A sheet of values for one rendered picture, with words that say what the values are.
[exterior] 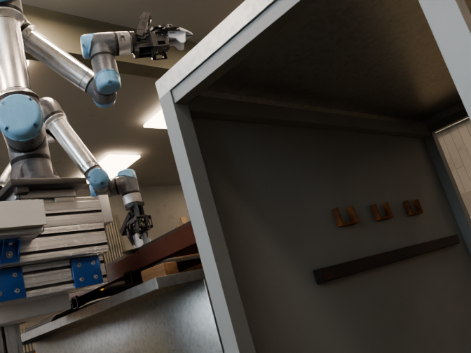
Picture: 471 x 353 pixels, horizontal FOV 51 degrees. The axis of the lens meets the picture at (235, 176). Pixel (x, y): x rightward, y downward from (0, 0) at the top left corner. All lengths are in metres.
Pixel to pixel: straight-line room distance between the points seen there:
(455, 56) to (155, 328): 1.28
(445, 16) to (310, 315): 0.72
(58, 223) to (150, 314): 0.44
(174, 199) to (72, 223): 9.28
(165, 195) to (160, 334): 9.09
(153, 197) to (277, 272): 9.43
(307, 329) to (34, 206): 0.75
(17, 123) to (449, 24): 1.12
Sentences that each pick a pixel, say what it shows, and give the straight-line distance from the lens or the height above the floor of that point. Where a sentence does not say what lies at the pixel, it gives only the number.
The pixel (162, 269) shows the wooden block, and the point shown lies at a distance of 1.49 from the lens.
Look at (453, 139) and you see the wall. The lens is 8.99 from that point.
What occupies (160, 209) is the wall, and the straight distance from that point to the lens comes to 10.48.
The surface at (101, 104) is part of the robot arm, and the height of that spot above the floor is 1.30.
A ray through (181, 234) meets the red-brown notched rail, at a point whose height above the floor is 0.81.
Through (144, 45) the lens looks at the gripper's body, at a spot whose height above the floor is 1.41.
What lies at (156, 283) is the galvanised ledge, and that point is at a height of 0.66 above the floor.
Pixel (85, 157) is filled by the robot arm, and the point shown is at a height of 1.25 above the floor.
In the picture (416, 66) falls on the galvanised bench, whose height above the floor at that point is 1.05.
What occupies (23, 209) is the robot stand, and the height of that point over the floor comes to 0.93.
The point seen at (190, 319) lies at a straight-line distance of 1.52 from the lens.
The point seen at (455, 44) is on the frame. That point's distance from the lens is 0.69.
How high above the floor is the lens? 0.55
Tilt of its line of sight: 15 degrees up
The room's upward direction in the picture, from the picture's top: 16 degrees counter-clockwise
